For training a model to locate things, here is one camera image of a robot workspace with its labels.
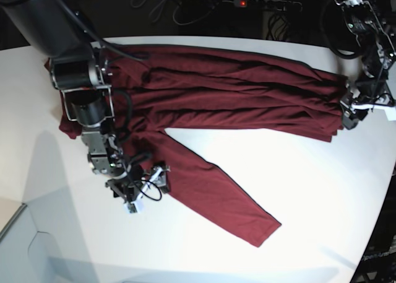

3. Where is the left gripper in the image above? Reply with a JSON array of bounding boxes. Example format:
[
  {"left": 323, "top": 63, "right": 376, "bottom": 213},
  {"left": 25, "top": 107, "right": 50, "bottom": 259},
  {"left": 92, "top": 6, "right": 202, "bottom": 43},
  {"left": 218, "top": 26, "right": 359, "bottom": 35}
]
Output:
[{"left": 340, "top": 79, "right": 395, "bottom": 130}]

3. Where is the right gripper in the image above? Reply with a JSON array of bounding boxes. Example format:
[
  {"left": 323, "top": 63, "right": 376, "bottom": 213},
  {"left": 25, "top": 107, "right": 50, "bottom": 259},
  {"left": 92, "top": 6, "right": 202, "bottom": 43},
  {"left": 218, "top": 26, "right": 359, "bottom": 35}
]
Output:
[{"left": 105, "top": 164, "right": 170, "bottom": 203}]

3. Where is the dark red t-shirt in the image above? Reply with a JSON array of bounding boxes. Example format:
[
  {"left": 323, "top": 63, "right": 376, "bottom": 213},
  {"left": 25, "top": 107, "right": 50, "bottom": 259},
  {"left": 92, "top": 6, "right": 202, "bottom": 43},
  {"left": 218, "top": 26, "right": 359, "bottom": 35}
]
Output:
[{"left": 45, "top": 43, "right": 352, "bottom": 249}]

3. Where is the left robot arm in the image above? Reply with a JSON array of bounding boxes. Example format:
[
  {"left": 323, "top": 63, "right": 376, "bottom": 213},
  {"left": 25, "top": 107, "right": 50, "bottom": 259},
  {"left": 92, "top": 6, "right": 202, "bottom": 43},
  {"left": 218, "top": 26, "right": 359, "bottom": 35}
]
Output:
[{"left": 319, "top": 0, "right": 395, "bottom": 130}]

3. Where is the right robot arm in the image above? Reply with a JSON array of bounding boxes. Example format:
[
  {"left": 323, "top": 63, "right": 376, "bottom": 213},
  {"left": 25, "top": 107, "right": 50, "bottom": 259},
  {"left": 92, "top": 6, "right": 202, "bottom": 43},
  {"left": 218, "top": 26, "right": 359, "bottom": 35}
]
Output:
[{"left": 1, "top": 0, "right": 168, "bottom": 214}]

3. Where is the black power strip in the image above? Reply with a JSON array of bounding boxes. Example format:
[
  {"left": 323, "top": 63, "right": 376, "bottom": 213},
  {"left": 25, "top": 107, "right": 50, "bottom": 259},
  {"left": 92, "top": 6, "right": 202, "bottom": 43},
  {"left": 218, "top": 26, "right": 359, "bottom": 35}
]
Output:
[{"left": 233, "top": 0, "right": 303, "bottom": 12}]

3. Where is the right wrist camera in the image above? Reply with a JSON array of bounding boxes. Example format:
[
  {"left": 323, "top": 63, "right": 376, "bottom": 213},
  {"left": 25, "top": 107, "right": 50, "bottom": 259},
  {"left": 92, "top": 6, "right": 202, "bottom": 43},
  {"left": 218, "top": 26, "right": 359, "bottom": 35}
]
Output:
[{"left": 123, "top": 200, "right": 144, "bottom": 214}]

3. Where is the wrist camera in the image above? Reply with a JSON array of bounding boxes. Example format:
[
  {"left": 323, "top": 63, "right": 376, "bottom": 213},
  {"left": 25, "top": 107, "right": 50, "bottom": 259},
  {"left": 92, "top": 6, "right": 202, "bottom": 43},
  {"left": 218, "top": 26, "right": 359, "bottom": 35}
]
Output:
[
  {"left": 123, "top": 200, "right": 144, "bottom": 214},
  {"left": 385, "top": 107, "right": 396, "bottom": 121}
]

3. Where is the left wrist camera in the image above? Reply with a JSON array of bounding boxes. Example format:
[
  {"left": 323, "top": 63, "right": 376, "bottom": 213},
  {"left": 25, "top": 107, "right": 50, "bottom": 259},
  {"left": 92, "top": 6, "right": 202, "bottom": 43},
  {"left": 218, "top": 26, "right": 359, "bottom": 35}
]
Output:
[{"left": 385, "top": 107, "right": 396, "bottom": 121}]

